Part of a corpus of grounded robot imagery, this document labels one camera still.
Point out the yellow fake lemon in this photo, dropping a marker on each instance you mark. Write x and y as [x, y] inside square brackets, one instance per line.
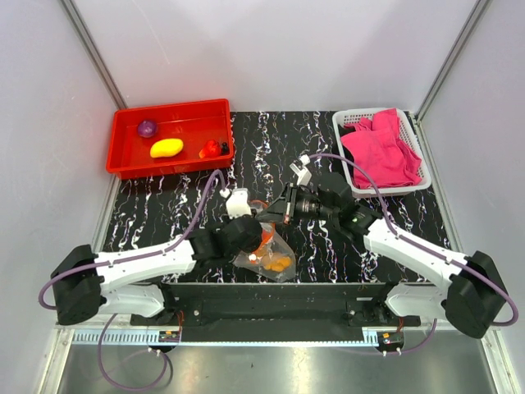
[166, 148]

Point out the pink fake fruit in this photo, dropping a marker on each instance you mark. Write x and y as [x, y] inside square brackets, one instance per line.
[147, 128]

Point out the peach fake fruit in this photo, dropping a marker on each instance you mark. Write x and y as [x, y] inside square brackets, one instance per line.
[267, 234]

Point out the white plastic basket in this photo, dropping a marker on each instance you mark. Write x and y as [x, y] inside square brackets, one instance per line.
[406, 133]

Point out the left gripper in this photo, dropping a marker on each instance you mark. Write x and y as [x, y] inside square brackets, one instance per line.
[256, 243]

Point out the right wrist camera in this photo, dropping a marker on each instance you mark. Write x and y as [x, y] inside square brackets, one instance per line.
[300, 168]

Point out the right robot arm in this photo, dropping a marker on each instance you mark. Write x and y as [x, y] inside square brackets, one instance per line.
[465, 290]

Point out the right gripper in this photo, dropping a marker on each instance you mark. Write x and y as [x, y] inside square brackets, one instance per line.
[284, 210]

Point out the red fake fruit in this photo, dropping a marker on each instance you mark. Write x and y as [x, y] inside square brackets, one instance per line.
[211, 149]

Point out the clear zip top bag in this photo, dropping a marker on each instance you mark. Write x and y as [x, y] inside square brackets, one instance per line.
[277, 245]

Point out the red plastic bin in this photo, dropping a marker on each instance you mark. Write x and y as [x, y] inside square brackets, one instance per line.
[194, 123]

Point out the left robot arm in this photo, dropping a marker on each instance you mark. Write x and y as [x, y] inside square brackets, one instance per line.
[86, 284]

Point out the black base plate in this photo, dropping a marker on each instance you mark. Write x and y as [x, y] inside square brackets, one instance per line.
[280, 313]

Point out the orange fake fruit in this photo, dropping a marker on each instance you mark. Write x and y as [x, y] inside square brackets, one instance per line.
[276, 263]

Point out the pink cloth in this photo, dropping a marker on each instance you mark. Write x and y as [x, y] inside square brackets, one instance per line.
[376, 146]

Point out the black marble mat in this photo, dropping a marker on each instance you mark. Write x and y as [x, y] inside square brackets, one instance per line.
[154, 210]

